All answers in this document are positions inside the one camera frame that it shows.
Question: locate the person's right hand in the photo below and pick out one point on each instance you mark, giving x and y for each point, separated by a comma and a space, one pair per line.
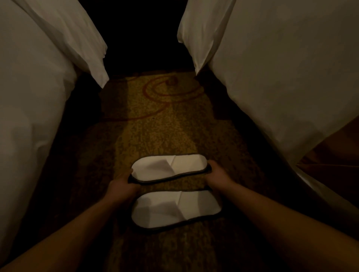
218, 176

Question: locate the person's left hand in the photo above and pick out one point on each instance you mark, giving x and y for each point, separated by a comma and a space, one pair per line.
122, 189

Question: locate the person's left forearm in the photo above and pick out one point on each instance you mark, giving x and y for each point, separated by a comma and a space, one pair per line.
60, 238

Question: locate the person's left thumb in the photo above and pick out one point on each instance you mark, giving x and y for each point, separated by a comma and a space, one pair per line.
127, 174

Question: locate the white disposable slipper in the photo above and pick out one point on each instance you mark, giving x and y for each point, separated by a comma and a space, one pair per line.
169, 167
175, 208

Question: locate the person's right forearm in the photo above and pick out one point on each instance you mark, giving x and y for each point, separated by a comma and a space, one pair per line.
291, 232

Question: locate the person's right thumb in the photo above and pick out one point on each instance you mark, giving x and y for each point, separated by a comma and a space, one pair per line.
210, 166

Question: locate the brown wooden bed frame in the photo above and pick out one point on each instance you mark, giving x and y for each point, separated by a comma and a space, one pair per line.
331, 173

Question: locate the white bed duvet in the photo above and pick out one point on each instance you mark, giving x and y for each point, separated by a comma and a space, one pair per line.
42, 92
280, 70

